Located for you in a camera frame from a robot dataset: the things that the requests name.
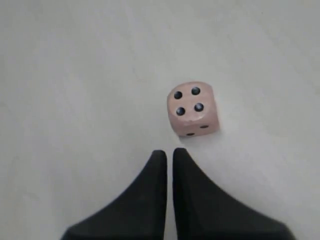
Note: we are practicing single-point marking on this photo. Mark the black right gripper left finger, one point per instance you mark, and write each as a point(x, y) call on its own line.
point(139, 213)

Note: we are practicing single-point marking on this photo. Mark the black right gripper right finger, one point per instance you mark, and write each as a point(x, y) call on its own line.
point(203, 211)

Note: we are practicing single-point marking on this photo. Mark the beige wooden die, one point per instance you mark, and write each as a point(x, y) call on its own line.
point(192, 109)

